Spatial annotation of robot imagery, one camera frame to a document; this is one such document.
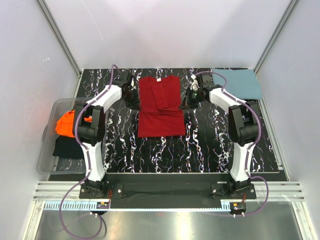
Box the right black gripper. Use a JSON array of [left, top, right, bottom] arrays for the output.
[[178, 87, 205, 111]]

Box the red t-shirt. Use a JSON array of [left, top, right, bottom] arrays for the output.
[[137, 75, 186, 138]]

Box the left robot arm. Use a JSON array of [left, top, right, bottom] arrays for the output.
[[72, 71, 140, 198]]

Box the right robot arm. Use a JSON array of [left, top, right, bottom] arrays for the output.
[[179, 71, 262, 199]]

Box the folded blue t-shirt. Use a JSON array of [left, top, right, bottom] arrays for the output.
[[213, 69, 262, 100]]

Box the orange t-shirt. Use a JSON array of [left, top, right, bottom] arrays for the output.
[[54, 109, 92, 139]]

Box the black t-shirt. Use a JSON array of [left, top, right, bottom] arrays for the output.
[[52, 135, 84, 160]]

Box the clear plastic bin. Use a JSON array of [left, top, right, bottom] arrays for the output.
[[36, 97, 111, 175]]

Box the left small circuit board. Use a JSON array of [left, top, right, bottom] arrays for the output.
[[96, 201, 110, 210]]

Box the small circuit board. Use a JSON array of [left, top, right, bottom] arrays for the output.
[[231, 202, 247, 212], [96, 201, 110, 210]]

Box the right small circuit board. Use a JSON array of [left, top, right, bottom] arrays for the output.
[[231, 202, 247, 212]]

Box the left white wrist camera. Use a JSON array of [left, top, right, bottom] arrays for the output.
[[130, 76, 135, 89]]

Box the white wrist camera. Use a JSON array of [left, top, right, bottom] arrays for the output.
[[190, 74, 199, 91], [130, 76, 135, 89]]

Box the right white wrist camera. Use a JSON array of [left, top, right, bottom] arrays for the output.
[[190, 74, 199, 91]]

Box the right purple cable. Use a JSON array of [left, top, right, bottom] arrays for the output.
[[194, 71, 270, 216]]

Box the purple cable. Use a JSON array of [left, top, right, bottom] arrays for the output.
[[194, 71, 270, 216], [58, 64, 123, 240]]

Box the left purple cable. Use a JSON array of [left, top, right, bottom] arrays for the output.
[[58, 64, 123, 240]]

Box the left aluminium frame post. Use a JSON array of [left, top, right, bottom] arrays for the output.
[[35, 0, 82, 77]]

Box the aluminium frame post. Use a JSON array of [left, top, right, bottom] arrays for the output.
[[35, 0, 82, 77], [253, 0, 300, 74]]

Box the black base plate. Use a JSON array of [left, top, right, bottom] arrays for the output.
[[79, 173, 267, 206]]

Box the grey slotted cable duct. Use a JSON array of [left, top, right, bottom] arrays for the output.
[[44, 200, 232, 212]]

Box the right aluminium frame post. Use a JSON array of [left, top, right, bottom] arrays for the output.
[[253, 0, 300, 74]]

